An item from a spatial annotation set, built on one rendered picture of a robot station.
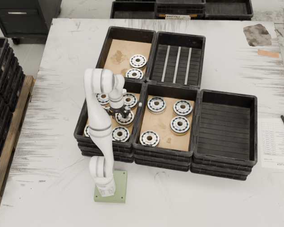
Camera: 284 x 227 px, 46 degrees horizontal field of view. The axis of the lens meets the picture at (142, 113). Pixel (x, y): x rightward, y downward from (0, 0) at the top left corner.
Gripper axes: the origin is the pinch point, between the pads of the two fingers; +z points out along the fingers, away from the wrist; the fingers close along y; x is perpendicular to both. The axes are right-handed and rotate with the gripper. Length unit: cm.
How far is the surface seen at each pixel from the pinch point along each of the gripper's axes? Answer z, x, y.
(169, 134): 2.2, -8.5, 27.3
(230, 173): 9, -26, 59
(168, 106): 2.3, 9.0, 26.9
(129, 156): 8.2, -19.5, 6.7
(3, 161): 71, 3, -92
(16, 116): 71, 42, -92
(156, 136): -0.6, -11.6, 20.4
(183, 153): -7.8, -24.1, 33.9
